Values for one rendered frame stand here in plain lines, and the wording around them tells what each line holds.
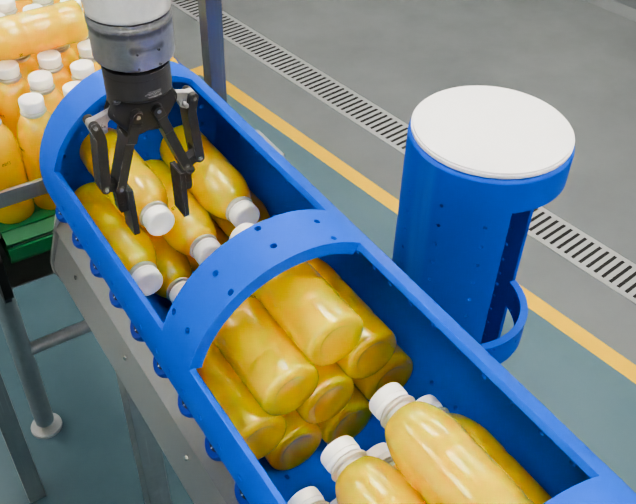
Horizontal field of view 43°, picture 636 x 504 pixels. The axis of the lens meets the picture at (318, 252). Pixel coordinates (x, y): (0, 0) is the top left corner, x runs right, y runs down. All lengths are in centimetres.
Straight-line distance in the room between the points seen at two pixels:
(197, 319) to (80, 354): 161
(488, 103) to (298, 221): 69
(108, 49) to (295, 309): 33
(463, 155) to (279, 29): 275
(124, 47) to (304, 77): 276
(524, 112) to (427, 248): 29
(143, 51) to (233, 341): 32
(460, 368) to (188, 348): 30
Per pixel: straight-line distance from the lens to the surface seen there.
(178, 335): 86
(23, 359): 205
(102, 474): 216
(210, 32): 175
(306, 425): 92
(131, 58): 88
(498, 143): 137
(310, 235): 84
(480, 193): 132
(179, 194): 104
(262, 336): 85
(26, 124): 137
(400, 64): 375
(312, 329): 82
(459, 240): 138
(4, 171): 138
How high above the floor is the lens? 178
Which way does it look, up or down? 42 degrees down
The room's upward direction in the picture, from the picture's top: 2 degrees clockwise
